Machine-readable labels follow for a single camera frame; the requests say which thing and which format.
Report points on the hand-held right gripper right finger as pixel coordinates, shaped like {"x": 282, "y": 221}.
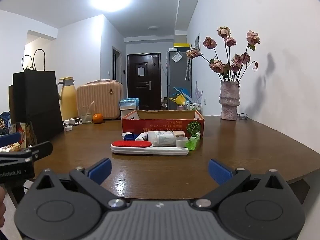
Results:
{"x": 220, "y": 171}

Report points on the blue plastic bag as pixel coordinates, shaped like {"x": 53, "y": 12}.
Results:
{"x": 132, "y": 100}

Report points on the clear glass cup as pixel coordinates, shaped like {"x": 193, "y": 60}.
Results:
{"x": 86, "y": 113}

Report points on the black eyeglasses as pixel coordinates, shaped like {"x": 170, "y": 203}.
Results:
{"x": 242, "y": 116}

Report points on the large white plastic bottle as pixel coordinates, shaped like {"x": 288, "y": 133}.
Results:
{"x": 161, "y": 138}

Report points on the green spray bottle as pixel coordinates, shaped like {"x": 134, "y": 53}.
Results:
{"x": 193, "y": 141}

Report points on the black paper bag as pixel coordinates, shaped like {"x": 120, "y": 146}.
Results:
{"x": 37, "y": 102}

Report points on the pink textured vase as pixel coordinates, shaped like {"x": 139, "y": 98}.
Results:
{"x": 229, "y": 100}

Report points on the red and white lint brush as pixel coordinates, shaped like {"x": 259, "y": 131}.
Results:
{"x": 140, "y": 147}

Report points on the colourful snack bag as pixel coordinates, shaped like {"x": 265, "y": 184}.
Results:
{"x": 23, "y": 133}

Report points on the yellow box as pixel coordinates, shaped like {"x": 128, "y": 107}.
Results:
{"x": 182, "y": 45}

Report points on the orange fruit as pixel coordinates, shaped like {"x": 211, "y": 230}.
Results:
{"x": 97, "y": 118}

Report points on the yellow thermos jug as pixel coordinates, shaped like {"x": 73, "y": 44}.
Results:
{"x": 67, "y": 100}

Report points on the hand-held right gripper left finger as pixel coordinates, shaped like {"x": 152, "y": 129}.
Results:
{"x": 101, "y": 170}

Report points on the blue bottle cap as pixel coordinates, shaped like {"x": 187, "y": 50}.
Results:
{"x": 129, "y": 137}

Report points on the grey refrigerator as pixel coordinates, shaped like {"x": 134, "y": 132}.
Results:
{"x": 178, "y": 75}

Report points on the pink ribbed suitcase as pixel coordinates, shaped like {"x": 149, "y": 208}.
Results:
{"x": 100, "y": 100}

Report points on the small white tube bottle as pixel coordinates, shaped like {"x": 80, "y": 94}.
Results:
{"x": 141, "y": 136}

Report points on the white screw cap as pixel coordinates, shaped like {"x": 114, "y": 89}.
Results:
{"x": 181, "y": 141}

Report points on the yellow watering can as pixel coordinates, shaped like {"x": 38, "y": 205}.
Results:
{"x": 178, "y": 99}

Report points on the red printed cardboard box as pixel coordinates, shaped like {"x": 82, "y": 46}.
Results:
{"x": 162, "y": 123}

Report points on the wall picture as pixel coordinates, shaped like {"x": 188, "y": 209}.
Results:
{"x": 197, "y": 42}

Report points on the dried pink roses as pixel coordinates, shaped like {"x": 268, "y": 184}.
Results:
{"x": 230, "y": 55}

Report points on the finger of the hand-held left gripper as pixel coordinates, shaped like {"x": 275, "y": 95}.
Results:
{"x": 11, "y": 138}
{"x": 41, "y": 149}

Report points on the beige plug adapter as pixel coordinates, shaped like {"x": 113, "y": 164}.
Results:
{"x": 179, "y": 133}

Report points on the dark brown door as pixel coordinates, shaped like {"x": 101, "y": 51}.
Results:
{"x": 143, "y": 82}

